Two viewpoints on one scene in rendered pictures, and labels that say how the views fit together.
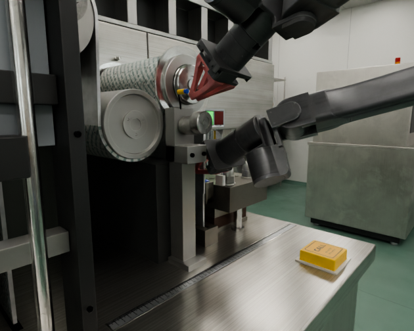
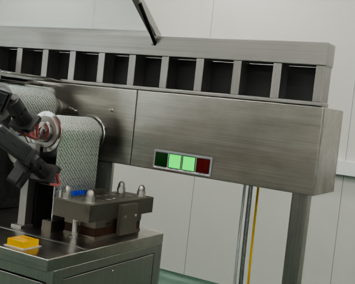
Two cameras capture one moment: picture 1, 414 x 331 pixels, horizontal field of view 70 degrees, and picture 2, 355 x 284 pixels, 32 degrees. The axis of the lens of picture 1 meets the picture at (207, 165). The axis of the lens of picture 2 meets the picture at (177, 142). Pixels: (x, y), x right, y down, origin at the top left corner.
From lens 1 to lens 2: 228 cm
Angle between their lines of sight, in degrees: 77
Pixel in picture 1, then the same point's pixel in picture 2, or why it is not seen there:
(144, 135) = not seen: hidden behind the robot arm
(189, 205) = (23, 194)
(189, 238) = (21, 212)
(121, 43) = (117, 100)
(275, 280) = not seen: outside the picture
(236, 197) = (58, 206)
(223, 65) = (13, 124)
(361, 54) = not seen: outside the picture
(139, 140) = not seen: hidden behind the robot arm
